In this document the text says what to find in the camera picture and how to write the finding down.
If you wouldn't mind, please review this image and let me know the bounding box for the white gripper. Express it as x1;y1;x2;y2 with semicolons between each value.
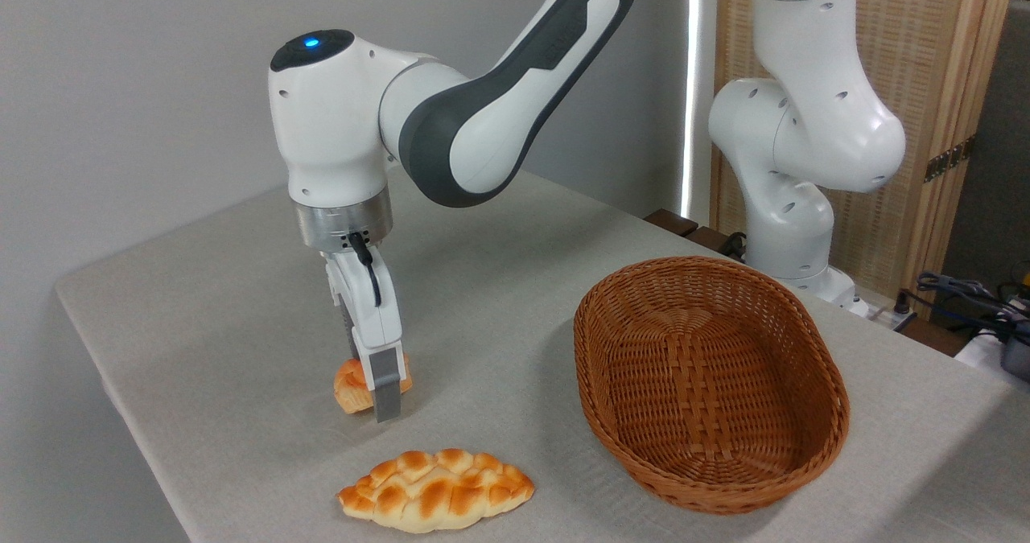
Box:
323;249;406;424

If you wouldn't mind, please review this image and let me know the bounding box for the round knotted bread roll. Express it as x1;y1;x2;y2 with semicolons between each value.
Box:
333;355;414;415

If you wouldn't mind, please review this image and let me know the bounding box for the long braided bread loaf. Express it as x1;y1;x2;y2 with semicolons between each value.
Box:
337;448;536;534

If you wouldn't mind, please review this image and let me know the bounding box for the brown oval wicker basket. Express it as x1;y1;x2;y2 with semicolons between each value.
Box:
573;256;851;516

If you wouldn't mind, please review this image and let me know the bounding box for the grey tablecloth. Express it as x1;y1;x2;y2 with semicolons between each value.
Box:
55;157;1030;543

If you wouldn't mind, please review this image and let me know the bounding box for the dark brown wooden bench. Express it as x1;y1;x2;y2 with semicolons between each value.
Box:
644;208;751;261

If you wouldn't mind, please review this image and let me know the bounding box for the brass screen hinge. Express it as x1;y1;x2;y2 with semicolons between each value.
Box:
924;136;977;183

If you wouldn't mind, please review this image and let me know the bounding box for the wooden woven folding screen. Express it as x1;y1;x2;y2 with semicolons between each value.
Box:
712;0;1020;319

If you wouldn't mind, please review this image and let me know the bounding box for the grey box device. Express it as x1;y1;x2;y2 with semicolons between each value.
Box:
1000;332;1030;383

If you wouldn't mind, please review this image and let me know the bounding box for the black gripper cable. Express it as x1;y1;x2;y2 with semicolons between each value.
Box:
348;232;383;309

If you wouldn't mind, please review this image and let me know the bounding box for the blue and black cable bundle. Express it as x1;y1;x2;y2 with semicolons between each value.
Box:
916;271;1030;331

